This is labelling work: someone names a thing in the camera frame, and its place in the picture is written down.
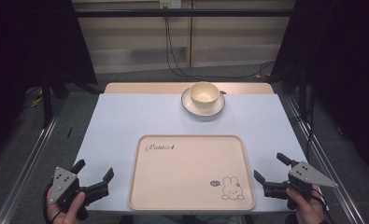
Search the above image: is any cream cup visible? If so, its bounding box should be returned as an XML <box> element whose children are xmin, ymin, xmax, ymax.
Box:
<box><xmin>189</xmin><ymin>81</ymin><xmax>220</xmax><ymax>110</ymax></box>

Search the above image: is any white saucer with dark rim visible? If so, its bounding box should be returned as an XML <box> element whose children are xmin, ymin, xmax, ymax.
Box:
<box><xmin>180</xmin><ymin>88</ymin><xmax>226</xmax><ymax>119</ymax></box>

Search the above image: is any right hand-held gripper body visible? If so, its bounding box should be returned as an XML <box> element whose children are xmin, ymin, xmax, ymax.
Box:
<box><xmin>262</xmin><ymin>161</ymin><xmax>339</xmax><ymax>210</ymax></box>

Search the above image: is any person's left hand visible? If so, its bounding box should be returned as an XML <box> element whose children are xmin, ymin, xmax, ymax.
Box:
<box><xmin>46</xmin><ymin>187</ymin><xmax>87</xmax><ymax>224</ymax></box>

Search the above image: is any black wall cable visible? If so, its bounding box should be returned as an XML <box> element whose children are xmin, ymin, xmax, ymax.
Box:
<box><xmin>163</xmin><ymin>7</ymin><xmax>275</xmax><ymax>80</ymax></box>
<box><xmin>164</xmin><ymin>7</ymin><xmax>275</xmax><ymax>78</ymax></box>

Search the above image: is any black curtain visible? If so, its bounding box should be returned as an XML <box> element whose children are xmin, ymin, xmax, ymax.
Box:
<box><xmin>270</xmin><ymin>0</ymin><xmax>369</xmax><ymax>179</ymax></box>
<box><xmin>0</xmin><ymin>0</ymin><xmax>98</xmax><ymax>171</ymax></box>

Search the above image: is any person's right hand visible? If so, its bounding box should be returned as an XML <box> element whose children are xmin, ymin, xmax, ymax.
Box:
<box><xmin>285</xmin><ymin>184</ymin><xmax>328</xmax><ymax>224</ymax></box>

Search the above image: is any white wall socket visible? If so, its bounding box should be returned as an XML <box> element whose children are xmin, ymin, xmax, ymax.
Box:
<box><xmin>159</xmin><ymin>0</ymin><xmax>182</xmax><ymax>9</ymax></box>

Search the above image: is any black stand post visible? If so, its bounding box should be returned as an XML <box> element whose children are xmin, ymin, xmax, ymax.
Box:
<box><xmin>40</xmin><ymin>74</ymin><xmax>54</xmax><ymax>129</ymax></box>
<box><xmin>298</xmin><ymin>66</ymin><xmax>308</xmax><ymax>123</ymax></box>

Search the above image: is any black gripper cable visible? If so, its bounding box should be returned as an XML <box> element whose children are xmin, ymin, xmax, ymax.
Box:
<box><xmin>41</xmin><ymin>181</ymin><xmax>64</xmax><ymax>224</ymax></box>
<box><xmin>311</xmin><ymin>188</ymin><xmax>336</xmax><ymax>224</ymax></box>

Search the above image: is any beige tray with rabbit drawing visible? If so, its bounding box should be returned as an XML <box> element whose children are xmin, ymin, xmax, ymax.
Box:
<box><xmin>128</xmin><ymin>133</ymin><xmax>257</xmax><ymax>212</ymax></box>

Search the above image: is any black horizontal bar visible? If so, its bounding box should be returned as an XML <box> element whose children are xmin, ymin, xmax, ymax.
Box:
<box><xmin>74</xmin><ymin>8</ymin><xmax>296</xmax><ymax>19</ymax></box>

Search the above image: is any yellow cable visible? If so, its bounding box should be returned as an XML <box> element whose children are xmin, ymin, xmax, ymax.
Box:
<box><xmin>28</xmin><ymin>89</ymin><xmax>45</xmax><ymax>108</ymax></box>

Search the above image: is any light blue table mat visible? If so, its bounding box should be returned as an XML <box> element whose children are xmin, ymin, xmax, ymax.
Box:
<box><xmin>74</xmin><ymin>92</ymin><xmax>330</xmax><ymax>215</ymax></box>

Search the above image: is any aluminium frame rail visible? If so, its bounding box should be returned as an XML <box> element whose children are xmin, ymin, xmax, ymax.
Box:
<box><xmin>284</xmin><ymin>94</ymin><xmax>365</xmax><ymax>224</ymax></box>
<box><xmin>0</xmin><ymin>96</ymin><xmax>66</xmax><ymax>224</ymax></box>

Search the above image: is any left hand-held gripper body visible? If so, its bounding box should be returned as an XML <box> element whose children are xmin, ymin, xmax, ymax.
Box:
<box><xmin>50</xmin><ymin>166</ymin><xmax>109</xmax><ymax>221</ymax></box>

